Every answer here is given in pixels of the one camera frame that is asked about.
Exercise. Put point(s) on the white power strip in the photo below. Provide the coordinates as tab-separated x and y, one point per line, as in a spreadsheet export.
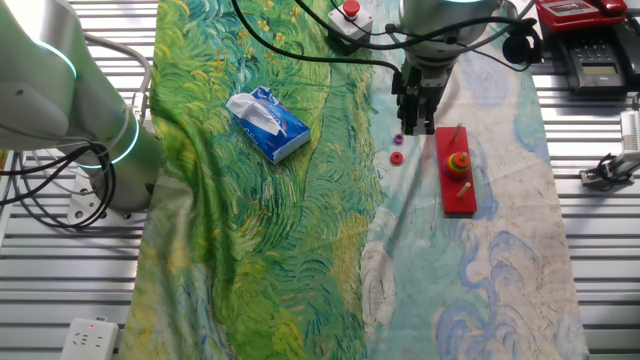
90	340

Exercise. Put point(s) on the red desk telephone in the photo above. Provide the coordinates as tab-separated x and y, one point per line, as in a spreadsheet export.
575	12

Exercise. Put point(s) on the painted landscape print cloth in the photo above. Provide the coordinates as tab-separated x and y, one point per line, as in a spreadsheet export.
250	225

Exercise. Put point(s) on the blue tissue pack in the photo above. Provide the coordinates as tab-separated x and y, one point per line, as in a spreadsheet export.
280	135

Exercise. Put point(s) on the black card terminal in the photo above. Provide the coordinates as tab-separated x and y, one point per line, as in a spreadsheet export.
595	70

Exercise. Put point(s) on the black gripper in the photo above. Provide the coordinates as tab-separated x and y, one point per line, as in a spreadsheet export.
420	80

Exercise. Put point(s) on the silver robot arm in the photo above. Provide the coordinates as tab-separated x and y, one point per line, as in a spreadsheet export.
50	75

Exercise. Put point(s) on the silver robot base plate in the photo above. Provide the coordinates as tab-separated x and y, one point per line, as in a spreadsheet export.
82	210

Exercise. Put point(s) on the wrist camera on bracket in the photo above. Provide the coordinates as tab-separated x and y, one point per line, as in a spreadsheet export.
520	47

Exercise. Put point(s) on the grey box with red button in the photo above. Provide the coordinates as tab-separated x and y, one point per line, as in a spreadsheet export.
350	25

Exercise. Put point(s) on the red Hanoi board with pegs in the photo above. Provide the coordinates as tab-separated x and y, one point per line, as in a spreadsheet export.
452	200

